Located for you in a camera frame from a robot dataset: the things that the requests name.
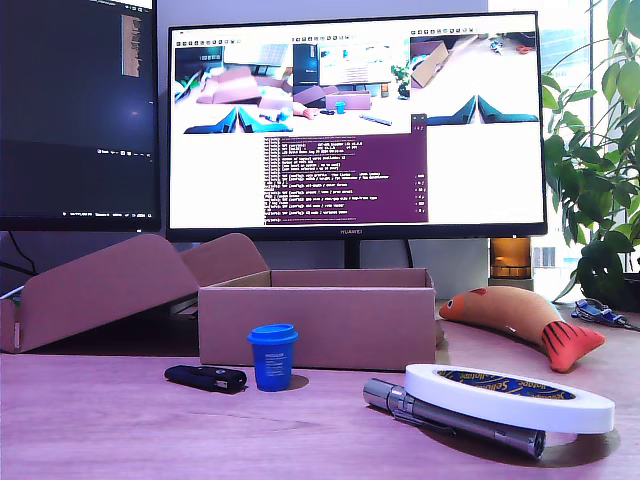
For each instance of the white tape roll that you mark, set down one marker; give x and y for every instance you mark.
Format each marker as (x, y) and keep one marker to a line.
(525, 412)

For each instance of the silver metal flashlight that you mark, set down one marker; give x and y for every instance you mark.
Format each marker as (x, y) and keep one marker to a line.
(450, 417)

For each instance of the black monitor stand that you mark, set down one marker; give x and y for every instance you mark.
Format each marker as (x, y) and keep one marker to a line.
(352, 255)

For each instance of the Huawei monitor with bright screen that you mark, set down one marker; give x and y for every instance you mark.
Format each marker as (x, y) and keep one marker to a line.
(475, 170)

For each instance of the brown cardboard box with lid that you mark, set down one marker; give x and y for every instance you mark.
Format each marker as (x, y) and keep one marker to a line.
(320, 325)

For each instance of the blue and white small tool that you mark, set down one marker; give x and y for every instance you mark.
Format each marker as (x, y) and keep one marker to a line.
(597, 310)

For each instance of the small blue lidded cup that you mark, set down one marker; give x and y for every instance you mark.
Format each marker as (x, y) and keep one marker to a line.
(272, 360)

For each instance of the green leafy plant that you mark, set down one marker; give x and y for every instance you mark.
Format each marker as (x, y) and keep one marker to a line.
(595, 180)

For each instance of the dark computer monitor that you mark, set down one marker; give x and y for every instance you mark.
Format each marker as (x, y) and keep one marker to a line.
(75, 100)

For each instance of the orange fish plush toy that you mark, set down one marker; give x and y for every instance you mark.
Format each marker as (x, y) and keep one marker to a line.
(515, 307)

